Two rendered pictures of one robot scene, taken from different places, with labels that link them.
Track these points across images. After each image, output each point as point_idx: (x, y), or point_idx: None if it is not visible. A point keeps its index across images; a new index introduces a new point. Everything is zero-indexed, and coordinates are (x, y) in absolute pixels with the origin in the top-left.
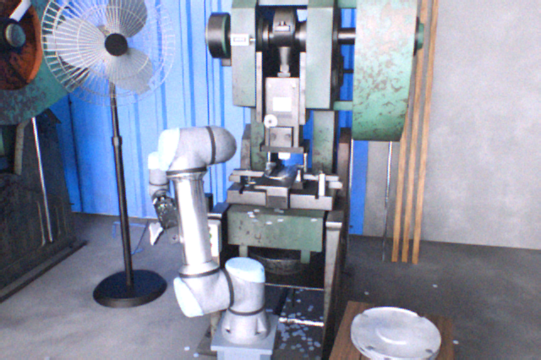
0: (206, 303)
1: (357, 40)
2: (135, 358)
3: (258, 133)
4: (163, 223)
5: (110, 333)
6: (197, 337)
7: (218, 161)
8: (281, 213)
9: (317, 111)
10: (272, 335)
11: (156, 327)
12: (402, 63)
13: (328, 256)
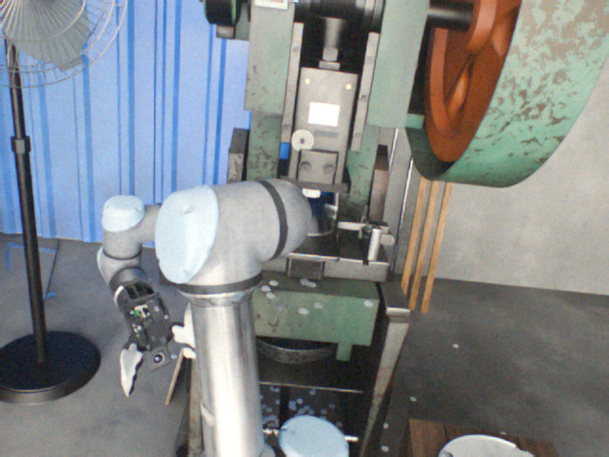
0: None
1: (518, 29)
2: None
3: (261, 149)
4: (142, 343)
5: (16, 456)
6: (161, 454)
7: (283, 255)
8: (313, 288)
9: None
10: None
11: (93, 438)
12: (581, 79)
13: (385, 357)
